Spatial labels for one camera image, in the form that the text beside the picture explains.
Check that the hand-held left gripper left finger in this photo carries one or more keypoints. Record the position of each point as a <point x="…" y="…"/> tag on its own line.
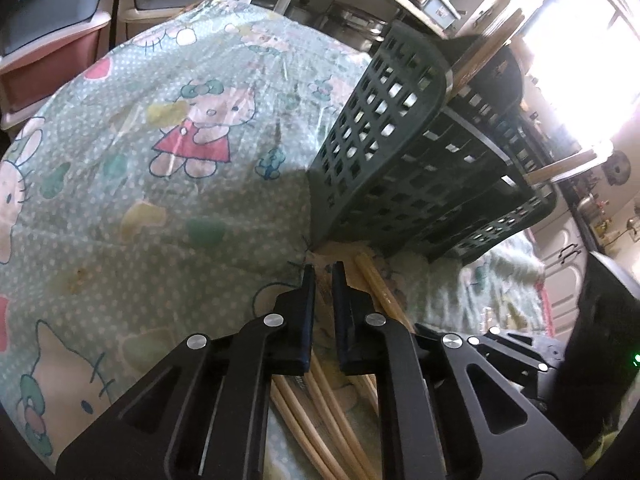
<point x="306" y="320"/>

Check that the white kitchen cabinets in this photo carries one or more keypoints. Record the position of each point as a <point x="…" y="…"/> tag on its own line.
<point x="560" y="260"/>

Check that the small round fan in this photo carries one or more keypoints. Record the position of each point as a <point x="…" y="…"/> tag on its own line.
<point x="620" y="169"/>

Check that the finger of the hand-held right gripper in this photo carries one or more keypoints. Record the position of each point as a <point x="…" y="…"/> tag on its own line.
<point x="515" y="355"/>

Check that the green plastic basket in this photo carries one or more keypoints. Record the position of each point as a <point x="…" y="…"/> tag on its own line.
<point x="400" y="160"/>

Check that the bundle of wooden chopsticks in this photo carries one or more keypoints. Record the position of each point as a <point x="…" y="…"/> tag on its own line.
<point x="372" y="280"/>

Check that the light blue box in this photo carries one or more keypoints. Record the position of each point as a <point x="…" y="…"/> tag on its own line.
<point x="441" y="7"/>

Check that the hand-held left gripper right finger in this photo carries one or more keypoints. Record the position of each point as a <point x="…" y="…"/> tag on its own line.
<point x="341" y="320"/>

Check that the stacked steel pots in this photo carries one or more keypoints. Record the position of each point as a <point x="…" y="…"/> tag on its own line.
<point x="352" y="17"/>

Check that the cartoon printed tablecloth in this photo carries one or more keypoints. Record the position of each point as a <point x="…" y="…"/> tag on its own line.
<point x="125" y="210"/>

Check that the kitchen window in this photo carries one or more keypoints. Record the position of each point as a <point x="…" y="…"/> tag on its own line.
<point x="585" y="50"/>

